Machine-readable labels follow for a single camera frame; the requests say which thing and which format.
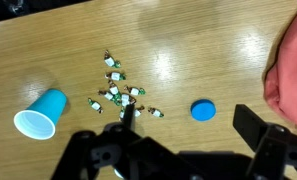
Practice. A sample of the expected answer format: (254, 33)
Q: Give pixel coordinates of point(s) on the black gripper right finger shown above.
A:
(274, 150)

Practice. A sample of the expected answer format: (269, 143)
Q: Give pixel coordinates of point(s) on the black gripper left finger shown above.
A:
(101, 156)

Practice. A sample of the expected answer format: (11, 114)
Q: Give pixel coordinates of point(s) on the blue plastic cup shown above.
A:
(43, 113)

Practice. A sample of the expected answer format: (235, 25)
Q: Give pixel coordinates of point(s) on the salmon pink cloth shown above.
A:
(291, 73)

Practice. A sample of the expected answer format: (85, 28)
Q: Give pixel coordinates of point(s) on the blue round lid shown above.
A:
(203, 110)

